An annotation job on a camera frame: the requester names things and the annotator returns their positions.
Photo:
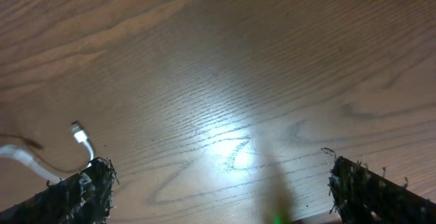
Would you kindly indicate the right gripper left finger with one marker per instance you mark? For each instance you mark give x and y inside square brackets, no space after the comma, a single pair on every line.
[84,198]

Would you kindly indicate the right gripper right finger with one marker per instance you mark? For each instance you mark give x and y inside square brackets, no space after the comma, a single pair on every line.
[362,196]

